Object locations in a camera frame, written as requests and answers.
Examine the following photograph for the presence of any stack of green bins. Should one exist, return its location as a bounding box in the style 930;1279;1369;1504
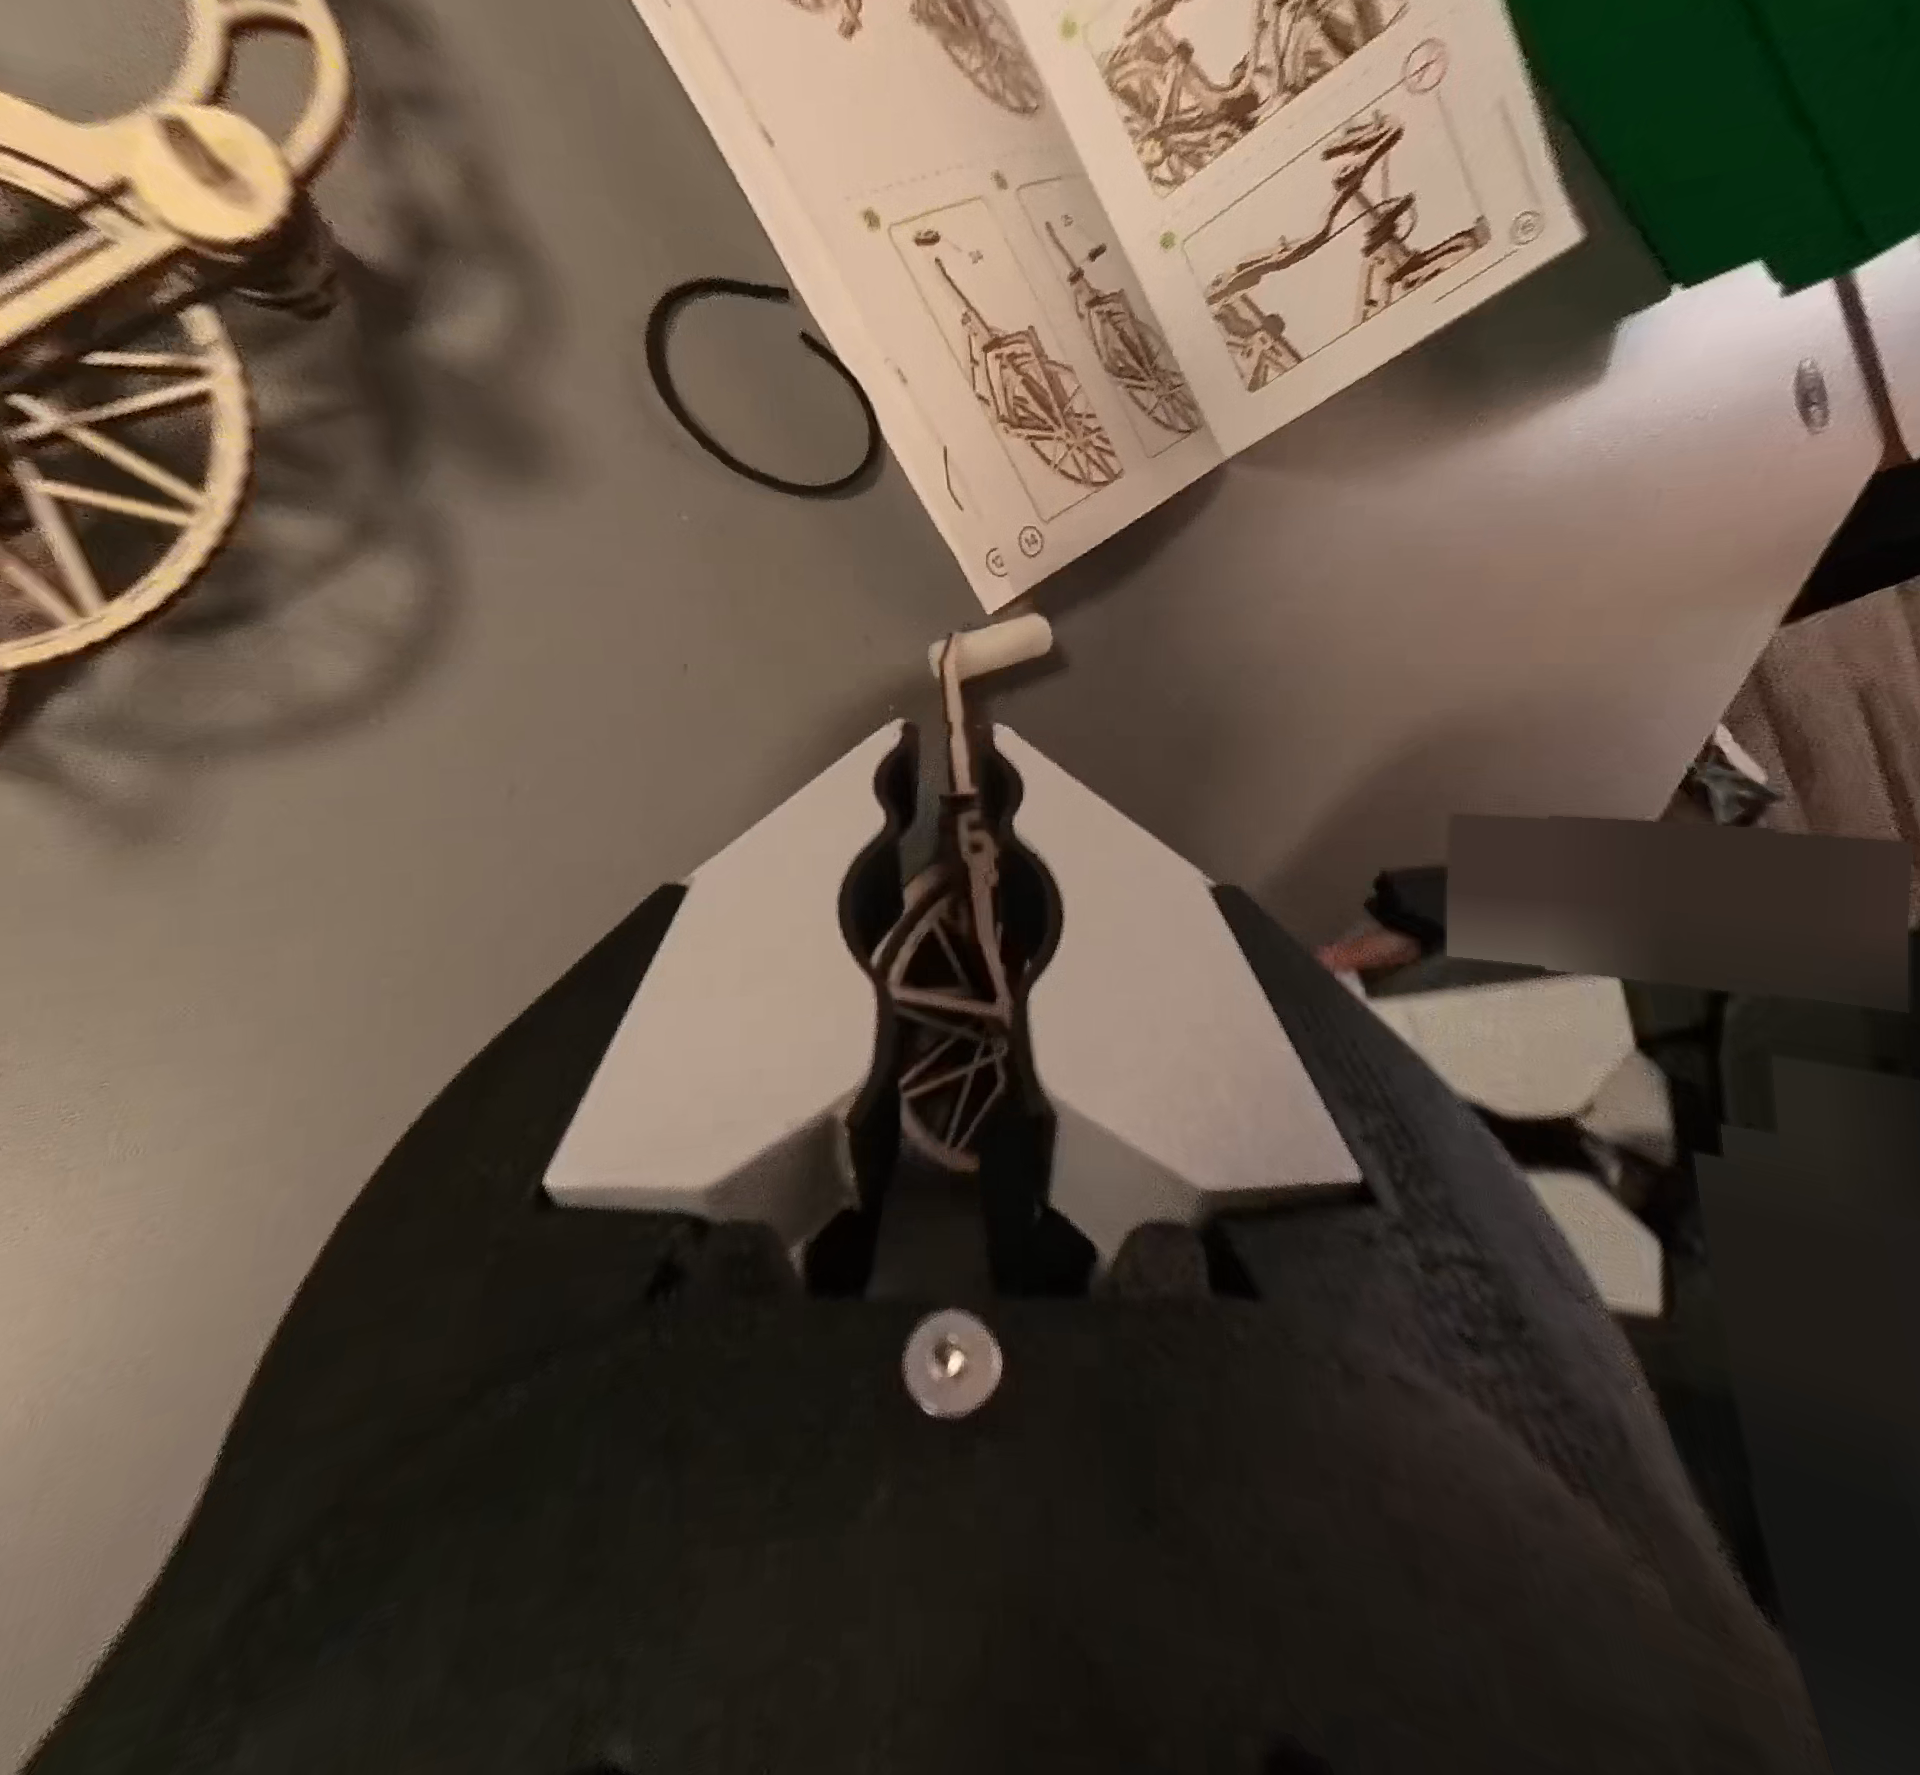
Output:
1455;0;1920;296

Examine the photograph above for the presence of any black rubber ring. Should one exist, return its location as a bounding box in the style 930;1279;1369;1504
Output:
648;277;885;493

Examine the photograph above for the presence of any wooden bicycle frame wheel assembly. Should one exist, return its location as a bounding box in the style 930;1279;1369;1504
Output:
0;0;356;673

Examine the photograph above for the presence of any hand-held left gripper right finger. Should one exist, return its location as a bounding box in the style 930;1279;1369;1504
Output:
991;723;1366;1263

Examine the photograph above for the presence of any white instruction booklet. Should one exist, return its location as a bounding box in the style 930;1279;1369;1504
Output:
544;0;1592;612

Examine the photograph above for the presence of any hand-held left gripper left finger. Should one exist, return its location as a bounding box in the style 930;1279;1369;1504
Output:
541;719;916;1243

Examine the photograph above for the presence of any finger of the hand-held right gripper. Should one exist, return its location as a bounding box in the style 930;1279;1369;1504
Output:
1381;977;1639;1125
1530;1172;1675;1322

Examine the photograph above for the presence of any wooden fork wheel assembly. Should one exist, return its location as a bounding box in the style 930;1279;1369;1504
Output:
872;636;1028;1180

